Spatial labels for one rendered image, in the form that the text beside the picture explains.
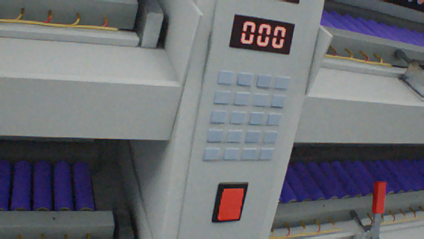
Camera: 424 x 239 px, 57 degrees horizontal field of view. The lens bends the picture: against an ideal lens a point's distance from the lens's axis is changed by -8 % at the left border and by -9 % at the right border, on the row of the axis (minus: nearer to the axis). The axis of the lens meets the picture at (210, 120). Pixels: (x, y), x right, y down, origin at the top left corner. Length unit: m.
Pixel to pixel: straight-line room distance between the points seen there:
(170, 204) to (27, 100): 0.12
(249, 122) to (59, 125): 0.13
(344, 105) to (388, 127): 0.07
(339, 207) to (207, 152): 0.25
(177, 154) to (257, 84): 0.07
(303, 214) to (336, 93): 0.17
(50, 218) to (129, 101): 0.16
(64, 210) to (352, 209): 0.32
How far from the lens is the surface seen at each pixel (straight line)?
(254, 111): 0.29
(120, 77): 0.27
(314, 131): 0.34
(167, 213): 0.31
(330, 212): 0.49
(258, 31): 0.28
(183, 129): 0.28
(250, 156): 0.30
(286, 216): 0.45
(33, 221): 0.38
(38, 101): 0.27
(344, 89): 0.36
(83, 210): 0.39
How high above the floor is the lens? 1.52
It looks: 18 degrees down
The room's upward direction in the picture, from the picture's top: 10 degrees clockwise
